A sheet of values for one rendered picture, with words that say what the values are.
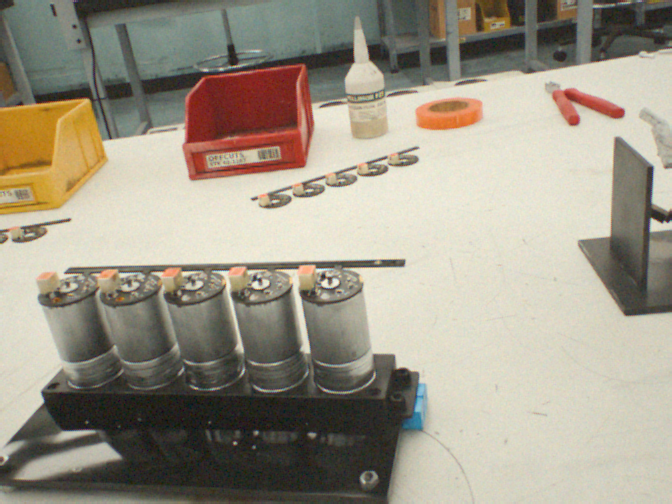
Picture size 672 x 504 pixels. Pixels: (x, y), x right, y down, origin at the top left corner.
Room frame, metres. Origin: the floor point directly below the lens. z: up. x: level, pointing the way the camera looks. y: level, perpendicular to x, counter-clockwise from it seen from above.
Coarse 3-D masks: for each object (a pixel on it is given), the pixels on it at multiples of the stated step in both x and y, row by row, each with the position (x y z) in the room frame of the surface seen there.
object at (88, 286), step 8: (64, 280) 0.28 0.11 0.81; (72, 280) 0.28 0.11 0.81; (80, 280) 0.28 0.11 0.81; (88, 280) 0.28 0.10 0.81; (96, 280) 0.28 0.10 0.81; (80, 288) 0.27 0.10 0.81; (88, 288) 0.27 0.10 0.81; (96, 288) 0.27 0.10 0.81; (40, 296) 0.27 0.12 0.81; (48, 296) 0.27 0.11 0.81; (56, 296) 0.27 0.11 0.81; (64, 296) 0.26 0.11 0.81; (72, 296) 0.26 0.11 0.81; (80, 296) 0.26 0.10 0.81; (88, 296) 0.26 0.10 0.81; (40, 304) 0.26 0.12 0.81; (48, 304) 0.26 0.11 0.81; (56, 304) 0.26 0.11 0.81; (64, 304) 0.26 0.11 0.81
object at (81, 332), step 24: (72, 288) 0.27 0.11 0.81; (48, 312) 0.26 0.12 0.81; (72, 312) 0.26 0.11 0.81; (96, 312) 0.26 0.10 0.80; (72, 336) 0.26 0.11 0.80; (96, 336) 0.26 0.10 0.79; (72, 360) 0.26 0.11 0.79; (96, 360) 0.26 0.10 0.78; (72, 384) 0.26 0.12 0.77; (96, 384) 0.26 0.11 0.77
